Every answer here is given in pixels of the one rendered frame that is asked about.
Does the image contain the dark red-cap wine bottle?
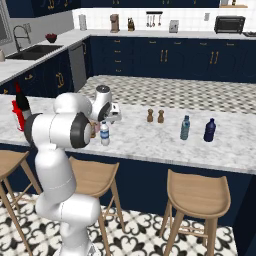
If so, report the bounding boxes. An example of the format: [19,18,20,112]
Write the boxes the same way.
[14,82,32,122]

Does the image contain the red bowl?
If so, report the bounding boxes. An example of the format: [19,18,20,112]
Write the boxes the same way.
[45,33,58,44]

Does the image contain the navy lower cupboard run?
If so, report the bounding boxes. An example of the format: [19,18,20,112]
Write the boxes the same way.
[82,36,256,85]

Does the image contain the silver toaster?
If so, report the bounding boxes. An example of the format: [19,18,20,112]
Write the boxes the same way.
[168,19,180,34]

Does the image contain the navy upper cupboards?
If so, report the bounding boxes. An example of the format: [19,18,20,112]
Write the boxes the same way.
[5,0,222,19]

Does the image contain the black toaster oven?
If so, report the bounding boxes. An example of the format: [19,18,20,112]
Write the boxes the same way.
[213,15,247,35]

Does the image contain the clear white-label water bottle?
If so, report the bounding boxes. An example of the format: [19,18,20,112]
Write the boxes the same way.
[99,120,111,147]

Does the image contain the grey spring tap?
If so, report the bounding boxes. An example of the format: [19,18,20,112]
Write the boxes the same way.
[12,25,32,53]

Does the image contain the dark blue bottle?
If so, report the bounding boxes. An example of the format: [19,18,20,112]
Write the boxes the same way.
[203,117,217,143]

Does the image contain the black sink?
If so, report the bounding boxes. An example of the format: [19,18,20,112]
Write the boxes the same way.
[5,44,64,61]

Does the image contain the red bottle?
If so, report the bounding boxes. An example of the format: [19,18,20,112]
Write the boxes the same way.
[11,99,26,132]

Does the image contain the wooden bar stool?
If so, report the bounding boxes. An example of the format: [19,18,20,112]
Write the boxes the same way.
[67,156,126,256]
[158,168,232,256]
[0,149,43,256]

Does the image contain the pale brown bottle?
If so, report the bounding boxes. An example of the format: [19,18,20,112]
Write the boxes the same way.
[90,121,102,139]

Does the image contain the wooden wall shelf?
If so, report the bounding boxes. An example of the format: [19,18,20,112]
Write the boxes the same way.
[219,0,249,9]

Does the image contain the rail with hanging tools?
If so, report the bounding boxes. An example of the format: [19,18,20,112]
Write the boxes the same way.
[145,10,164,29]

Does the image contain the navy sink cupboard run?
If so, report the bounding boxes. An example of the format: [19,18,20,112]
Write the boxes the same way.
[0,49,75,99]

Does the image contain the white paper towel roll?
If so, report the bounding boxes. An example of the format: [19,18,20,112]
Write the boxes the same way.
[78,14,88,32]

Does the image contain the window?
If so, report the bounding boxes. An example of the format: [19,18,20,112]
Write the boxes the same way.
[0,0,14,47]

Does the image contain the navy island cabinet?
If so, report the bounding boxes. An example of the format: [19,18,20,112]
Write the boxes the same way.
[0,142,256,256]

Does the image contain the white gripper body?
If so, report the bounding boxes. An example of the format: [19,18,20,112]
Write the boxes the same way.
[105,112,123,125]

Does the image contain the grey dishwasher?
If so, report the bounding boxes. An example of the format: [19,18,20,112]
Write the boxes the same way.
[68,42,88,94]

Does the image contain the dark knife block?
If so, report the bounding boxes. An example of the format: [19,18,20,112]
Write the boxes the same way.
[127,17,136,33]

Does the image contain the teal plastic bottle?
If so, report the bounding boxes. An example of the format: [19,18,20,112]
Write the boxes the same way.
[179,114,191,141]

